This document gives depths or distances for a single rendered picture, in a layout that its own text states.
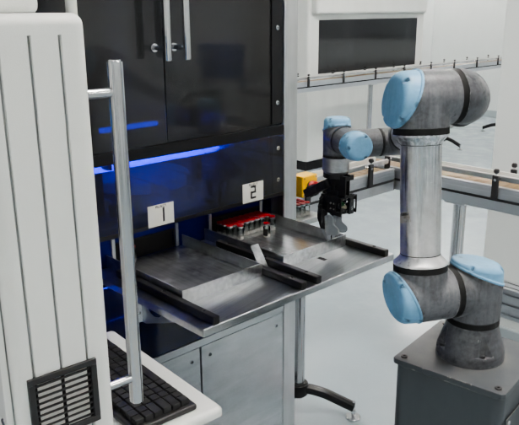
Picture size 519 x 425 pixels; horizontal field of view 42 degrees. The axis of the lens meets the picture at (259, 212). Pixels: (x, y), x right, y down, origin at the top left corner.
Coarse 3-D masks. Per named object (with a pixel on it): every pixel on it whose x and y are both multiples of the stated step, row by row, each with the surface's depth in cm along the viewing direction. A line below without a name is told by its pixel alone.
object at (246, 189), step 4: (260, 180) 208; (248, 184) 205; (252, 184) 207; (256, 184) 208; (260, 184) 209; (244, 188) 204; (248, 188) 206; (252, 188) 207; (256, 188) 208; (260, 188) 209; (244, 192) 205; (248, 192) 206; (256, 192) 208; (260, 192) 210; (244, 196) 205; (248, 196) 206; (256, 196) 209; (260, 196) 210; (244, 200) 205; (248, 200) 207; (252, 200) 208; (256, 200) 209
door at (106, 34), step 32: (64, 0) 155; (96, 0) 160; (128, 0) 166; (96, 32) 162; (128, 32) 168; (160, 32) 174; (96, 64) 164; (128, 64) 170; (160, 64) 176; (128, 96) 172; (160, 96) 178; (96, 128) 167; (128, 128) 174; (160, 128) 181
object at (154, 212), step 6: (162, 204) 185; (168, 204) 186; (150, 210) 182; (156, 210) 184; (162, 210) 185; (168, 210) 186; (150, 216) 183; (156, 216) 184; (162, 216) 185; (168, 216) 187; (150, 222) 183; (156, 222) 184; (162, 222) 186; (168, 222) 187; (150, 228) 184
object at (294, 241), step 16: (288, 224) 217; (304, 224) 212; (208, 240) 207; (224, 240) 201; (240, 240) 196; (256, 240) 206; (272, 240) 206; (288, 240) 206; (304, 240) 206; (320, 240) 206; (336, 240) 198; (272, 256) 187; (288, 256) 185; (304, 256) 190
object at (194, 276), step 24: (192, 240) 199; (120, 264) 181; (144, 264) 188; (168, 264) 188; (192, 264) 187; (216, 264) 187; (240, 264) 185; (168, 288) 166; (192, 288) 164; (216, 288) 169
